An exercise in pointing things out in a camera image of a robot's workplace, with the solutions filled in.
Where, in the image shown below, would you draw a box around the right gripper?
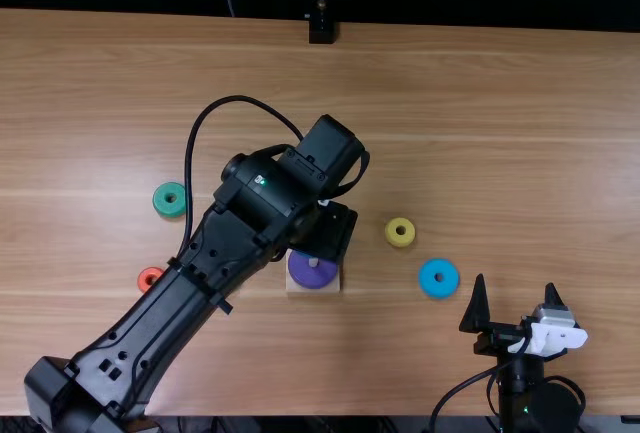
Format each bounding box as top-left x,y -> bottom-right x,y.
458,273 -> 576,355

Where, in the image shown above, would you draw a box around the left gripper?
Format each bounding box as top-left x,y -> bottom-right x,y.
288,201 -> 360,265

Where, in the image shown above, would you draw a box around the wooden peg base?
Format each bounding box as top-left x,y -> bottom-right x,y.
284,252 -> 343,298

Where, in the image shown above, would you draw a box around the black clamp stand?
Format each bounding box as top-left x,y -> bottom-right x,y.
294,0 -> 341,45

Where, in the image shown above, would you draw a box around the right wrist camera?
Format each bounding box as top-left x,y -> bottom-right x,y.
507,320 -> 590,357

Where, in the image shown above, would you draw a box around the purple ring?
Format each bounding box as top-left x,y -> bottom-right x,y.
287,248 -> 340,290

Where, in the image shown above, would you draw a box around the yellow ring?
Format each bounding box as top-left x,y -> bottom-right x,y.
384,217 -> 417,249

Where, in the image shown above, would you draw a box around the light blue ring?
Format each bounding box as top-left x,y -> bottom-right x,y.
417,258 -> 461,300

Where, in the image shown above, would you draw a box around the black cable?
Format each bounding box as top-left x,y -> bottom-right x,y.
182,95 -> 305,254
428,360 -> 526,433

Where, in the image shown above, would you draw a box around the dark green ring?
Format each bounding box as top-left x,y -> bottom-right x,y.
151,181 -> 188,219

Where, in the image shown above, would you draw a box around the orange ring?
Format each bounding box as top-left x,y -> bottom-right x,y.
137,266 -> 166,294

